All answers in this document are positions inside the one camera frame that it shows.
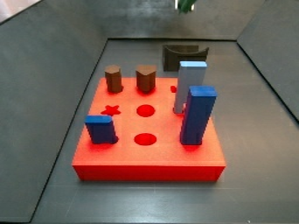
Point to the red peg board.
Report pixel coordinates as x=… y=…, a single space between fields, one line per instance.
x=149 y=153

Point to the black curved fixture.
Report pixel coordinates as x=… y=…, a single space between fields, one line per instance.
x=178 y=53

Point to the dark blue short block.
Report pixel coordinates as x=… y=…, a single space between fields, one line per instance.
x=102 y=129

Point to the dark blue tall block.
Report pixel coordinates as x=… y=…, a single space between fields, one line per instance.
x=201 y=100

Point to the brown hexagon peg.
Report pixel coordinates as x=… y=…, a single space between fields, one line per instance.
x=114 y=79

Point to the light blue tall block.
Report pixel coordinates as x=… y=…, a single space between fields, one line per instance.
x=191 y=75

